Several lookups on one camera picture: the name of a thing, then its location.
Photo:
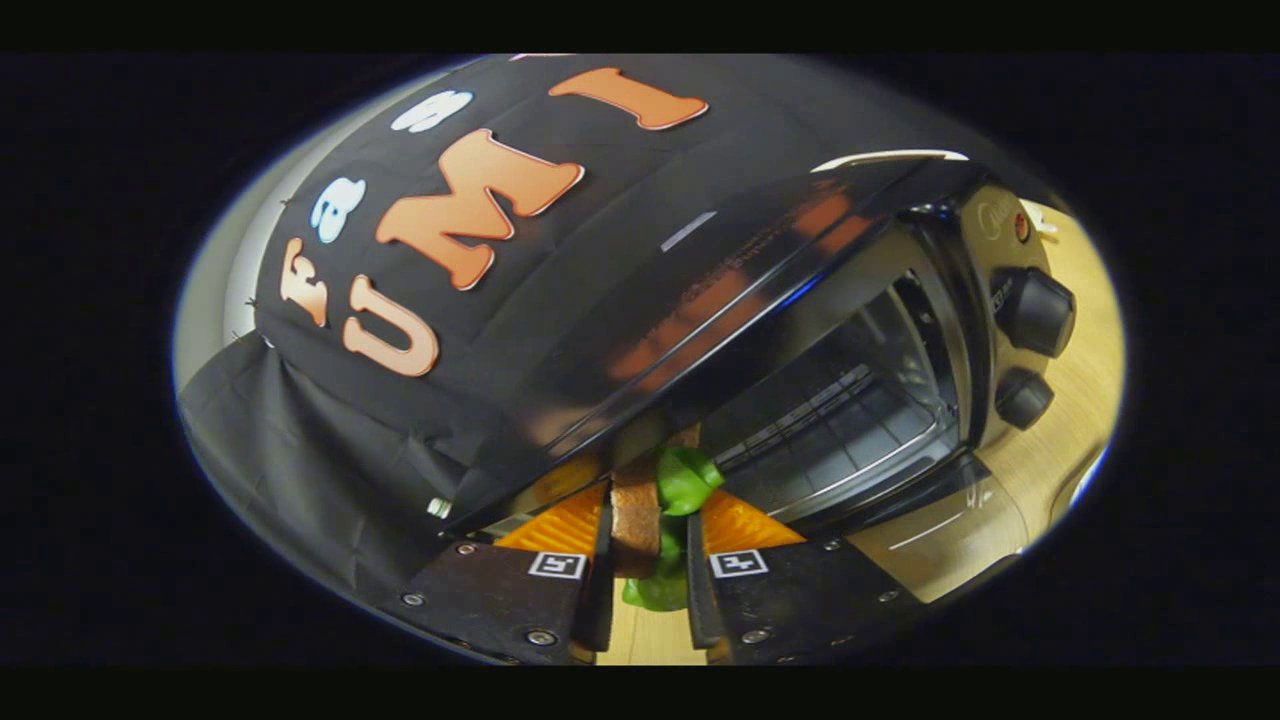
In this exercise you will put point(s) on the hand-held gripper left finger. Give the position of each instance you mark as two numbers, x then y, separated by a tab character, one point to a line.
600	590

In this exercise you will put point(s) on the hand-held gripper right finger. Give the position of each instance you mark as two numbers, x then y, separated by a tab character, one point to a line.
700	600

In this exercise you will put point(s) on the toast sandwich with lettuce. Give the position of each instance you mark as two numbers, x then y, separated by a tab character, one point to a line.
635	520

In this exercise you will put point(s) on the black toaster oven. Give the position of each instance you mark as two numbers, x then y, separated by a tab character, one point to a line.
1035	310

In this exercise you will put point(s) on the black backdrop cloth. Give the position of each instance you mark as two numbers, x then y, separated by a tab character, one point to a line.
350	450

